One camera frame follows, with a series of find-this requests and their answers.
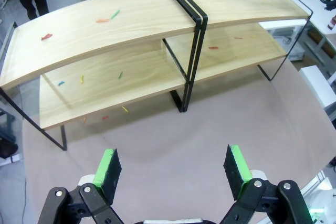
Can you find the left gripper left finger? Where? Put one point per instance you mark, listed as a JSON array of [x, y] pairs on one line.
[[107, 171]]

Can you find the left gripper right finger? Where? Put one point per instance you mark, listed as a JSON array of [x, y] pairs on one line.
[[235, 171]]

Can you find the yellow paper scrap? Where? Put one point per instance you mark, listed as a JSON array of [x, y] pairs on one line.
[[124, 109], [82, 78]]

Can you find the green paper scrap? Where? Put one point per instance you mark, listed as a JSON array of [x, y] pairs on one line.
[[115, 14], [120, 75]]

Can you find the blue paper scrap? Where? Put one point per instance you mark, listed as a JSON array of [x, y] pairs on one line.
[[61, 83]]

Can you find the black shoe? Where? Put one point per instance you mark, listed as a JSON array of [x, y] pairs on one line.
[[8, 149]]

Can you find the white box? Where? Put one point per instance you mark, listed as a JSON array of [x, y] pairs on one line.
[[317, 85]]

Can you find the brown glass bottle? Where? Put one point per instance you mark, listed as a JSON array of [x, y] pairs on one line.
[[332, 22]]

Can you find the wooden two-tier shelf black frame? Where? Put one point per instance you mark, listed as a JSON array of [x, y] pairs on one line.
[[78, 40], [236, 6]]

